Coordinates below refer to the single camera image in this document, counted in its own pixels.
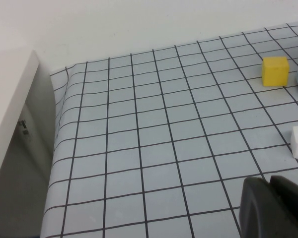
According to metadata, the grey black-grid tablecloth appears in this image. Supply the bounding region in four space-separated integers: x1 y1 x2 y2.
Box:
38 22 298 238

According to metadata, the yellow foam cube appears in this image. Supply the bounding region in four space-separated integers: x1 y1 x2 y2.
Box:
261 56 290 87

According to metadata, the white cabinet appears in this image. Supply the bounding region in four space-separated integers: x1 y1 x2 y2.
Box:
0 49 57 238

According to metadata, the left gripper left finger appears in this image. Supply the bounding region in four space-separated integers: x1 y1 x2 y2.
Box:
239 177 283 238

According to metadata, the small grey cabinet label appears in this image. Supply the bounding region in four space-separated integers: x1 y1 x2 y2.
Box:
18 119 32 136

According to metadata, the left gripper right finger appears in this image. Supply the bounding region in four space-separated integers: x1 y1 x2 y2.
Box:
269 175 298 238

